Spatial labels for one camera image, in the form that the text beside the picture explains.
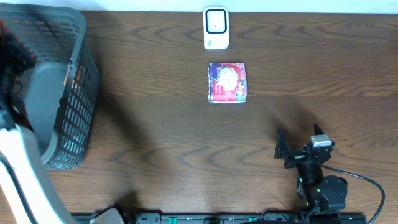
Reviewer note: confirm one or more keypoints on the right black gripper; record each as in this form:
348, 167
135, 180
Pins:
282, 150

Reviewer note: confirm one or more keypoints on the red purple tissue pack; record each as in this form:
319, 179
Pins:
227, 83

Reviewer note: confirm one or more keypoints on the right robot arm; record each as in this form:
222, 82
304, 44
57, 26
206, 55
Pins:
325, 195

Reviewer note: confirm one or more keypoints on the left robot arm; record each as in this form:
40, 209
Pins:
24, 179

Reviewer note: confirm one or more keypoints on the white barcode scanner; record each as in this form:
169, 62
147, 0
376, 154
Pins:
216, 34

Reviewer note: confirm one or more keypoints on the grey plastic mesh basket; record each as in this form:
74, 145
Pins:
54, 79

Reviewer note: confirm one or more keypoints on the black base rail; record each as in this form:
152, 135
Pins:
145, 218

